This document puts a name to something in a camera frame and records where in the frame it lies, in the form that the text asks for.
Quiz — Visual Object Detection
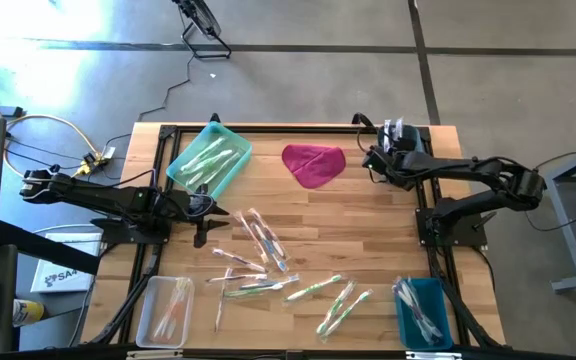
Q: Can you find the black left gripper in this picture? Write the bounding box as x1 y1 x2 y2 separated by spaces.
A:
180 185 230 249

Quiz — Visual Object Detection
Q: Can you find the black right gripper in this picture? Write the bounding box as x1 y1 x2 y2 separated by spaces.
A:
361 124 422 192

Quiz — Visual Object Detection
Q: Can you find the green toothbrush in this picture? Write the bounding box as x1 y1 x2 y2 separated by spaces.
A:
187 151 239 185
316 280 358 335
283 274 343 303
181 148 234 176
198 152 243 190
322 289 373 337
222 283 285 298
180 137 227 174

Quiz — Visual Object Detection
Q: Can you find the blue toothbrush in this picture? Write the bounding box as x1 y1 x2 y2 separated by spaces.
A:
398 278 434 344
392 279 444 342
402 284 437 346
239 274 301 291
394 277 429 336
251 224 290 273

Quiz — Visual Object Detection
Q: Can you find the grey-blue plastic bin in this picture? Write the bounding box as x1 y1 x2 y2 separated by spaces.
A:
376 124 427 185

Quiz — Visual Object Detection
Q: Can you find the magenta cloth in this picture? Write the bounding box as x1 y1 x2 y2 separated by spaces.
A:
281 143 347 190

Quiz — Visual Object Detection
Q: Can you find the light turquoise plastic bin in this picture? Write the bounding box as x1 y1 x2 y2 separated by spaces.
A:
166 121 253 201

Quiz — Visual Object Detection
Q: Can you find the clear plastic bin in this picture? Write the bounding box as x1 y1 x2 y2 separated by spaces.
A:
135 275 197 350

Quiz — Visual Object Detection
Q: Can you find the yellow power splitter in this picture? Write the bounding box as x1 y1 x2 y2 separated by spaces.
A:
78 145 118 176

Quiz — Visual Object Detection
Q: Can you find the teal blue plastic bin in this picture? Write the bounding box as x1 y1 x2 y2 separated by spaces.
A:
394 277 454 351

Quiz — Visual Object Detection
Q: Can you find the white printed box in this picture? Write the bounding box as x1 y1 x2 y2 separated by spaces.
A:
30 232 103 295

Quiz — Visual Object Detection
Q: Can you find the black desk beam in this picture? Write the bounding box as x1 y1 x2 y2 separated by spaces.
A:
0 219 103 276

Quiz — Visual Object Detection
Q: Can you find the grey metal table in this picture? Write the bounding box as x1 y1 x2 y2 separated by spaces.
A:
520 141 576 295

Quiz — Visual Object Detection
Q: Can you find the black floor fan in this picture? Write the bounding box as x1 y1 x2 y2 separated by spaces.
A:
171 0 233 60

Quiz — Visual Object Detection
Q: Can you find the yellow can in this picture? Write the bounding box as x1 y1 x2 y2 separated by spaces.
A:
11 298 46 328

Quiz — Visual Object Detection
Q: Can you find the black cable bundle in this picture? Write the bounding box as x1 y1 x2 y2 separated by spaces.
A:
90 247 167 346
427 247 507 349

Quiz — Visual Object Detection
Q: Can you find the black power cable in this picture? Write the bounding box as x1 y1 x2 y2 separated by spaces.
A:
136 52 193 123

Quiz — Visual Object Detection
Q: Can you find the silver metal bracket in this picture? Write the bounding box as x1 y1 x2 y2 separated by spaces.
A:
405 351 464 360
126 349 184 360

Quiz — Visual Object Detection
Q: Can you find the yellow cable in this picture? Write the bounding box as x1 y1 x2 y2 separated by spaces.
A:
3 113 100 185

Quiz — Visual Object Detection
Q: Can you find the black front rail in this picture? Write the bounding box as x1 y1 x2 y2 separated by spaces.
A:
0 343 576 360

